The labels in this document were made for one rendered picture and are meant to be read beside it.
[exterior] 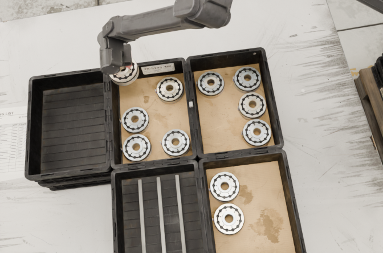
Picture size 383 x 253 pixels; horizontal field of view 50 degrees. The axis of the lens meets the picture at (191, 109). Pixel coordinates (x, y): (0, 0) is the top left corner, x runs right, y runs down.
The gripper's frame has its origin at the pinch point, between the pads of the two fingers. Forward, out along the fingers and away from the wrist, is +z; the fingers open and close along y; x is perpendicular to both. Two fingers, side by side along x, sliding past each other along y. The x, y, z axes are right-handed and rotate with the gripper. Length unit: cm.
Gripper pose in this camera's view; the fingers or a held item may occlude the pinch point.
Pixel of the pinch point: (121, 66)
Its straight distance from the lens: 142.6
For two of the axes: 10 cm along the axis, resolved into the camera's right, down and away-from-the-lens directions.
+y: 9.9, -1.2, -0.3
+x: -1.0, -9.3, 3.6
